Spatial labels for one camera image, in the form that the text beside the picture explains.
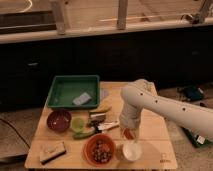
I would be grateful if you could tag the green plastic tray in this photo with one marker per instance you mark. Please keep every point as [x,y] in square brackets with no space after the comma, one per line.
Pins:
[65,89]

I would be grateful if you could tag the wooden block eraser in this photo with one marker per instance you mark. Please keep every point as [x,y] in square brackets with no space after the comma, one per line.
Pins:
[51,152]

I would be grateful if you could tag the small green cup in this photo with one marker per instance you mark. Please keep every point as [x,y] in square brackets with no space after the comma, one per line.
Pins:
[77,125]

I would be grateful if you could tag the yellow banana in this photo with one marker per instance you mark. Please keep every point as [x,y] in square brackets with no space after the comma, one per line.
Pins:
[101,109]

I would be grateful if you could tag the green bin with clutter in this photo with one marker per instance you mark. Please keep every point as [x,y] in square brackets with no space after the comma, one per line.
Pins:
[197,140]

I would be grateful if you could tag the green cucumber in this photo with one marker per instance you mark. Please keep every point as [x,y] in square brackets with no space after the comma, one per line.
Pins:
[83,135]

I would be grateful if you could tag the red apple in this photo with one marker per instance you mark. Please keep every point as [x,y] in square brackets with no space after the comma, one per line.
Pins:
[128,134]

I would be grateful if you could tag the small metal can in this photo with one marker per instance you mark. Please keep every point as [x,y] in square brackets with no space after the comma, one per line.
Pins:
[98,117]

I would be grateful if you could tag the grey sponge in tray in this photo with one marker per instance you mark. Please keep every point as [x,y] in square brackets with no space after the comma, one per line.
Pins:
[82,99]

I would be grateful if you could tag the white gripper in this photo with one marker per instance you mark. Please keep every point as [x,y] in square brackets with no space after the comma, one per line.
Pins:
[130,118]

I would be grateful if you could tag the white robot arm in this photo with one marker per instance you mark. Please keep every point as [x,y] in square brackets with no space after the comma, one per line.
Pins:
[137,96]

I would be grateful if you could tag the white paper cup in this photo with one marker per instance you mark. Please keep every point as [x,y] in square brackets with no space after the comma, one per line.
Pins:
[132,151]

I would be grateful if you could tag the orange bowl with nuts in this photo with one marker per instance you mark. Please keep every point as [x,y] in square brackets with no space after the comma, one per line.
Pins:
[99,150]

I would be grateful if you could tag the dark red bowl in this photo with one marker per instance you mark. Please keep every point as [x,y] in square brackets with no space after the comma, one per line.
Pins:
[59,121]

